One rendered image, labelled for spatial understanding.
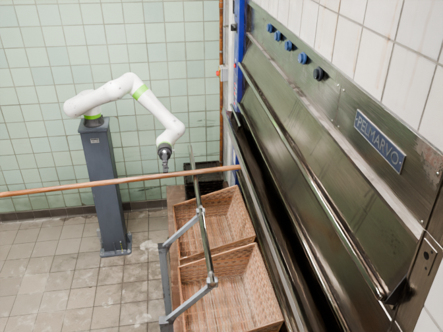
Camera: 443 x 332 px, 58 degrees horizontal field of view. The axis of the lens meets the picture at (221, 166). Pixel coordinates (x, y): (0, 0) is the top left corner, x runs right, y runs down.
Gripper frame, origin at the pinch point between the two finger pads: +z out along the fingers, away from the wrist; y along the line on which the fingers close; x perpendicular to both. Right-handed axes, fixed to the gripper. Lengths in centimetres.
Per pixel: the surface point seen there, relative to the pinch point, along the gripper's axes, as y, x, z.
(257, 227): 25, -50, 31
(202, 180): 37, -25, -41
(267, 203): -21, -44, 69
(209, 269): 3, -17, 81
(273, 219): -21, -44, 80
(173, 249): 62, -1, 2
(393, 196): -71, -55, 134
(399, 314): -49, -54, 150
